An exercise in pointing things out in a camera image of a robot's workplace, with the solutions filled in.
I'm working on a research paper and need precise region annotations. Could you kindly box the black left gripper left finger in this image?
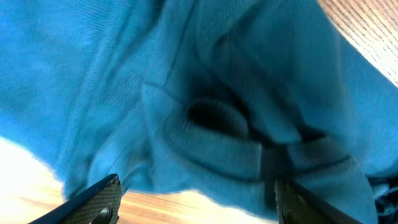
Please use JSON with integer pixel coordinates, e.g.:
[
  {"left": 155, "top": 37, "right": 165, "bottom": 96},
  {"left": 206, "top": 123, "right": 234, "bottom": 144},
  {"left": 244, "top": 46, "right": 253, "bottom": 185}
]
[{"left": 30, "top": 174, "right": 122, "bottom": 224}]

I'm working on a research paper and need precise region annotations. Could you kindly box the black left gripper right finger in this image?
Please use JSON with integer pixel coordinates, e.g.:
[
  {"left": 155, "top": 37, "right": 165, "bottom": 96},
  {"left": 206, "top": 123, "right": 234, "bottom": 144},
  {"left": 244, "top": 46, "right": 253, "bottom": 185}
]
[{"left": 274, "top": 179, "right": 361, "bottom": 224}]

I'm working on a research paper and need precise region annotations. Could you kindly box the blue t-shirt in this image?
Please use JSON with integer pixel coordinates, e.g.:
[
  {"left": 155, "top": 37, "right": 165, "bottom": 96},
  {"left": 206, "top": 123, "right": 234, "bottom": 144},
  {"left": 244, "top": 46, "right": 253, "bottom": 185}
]
[{"left": 1, "top": 0, "right": 397, "bottom": 223}]

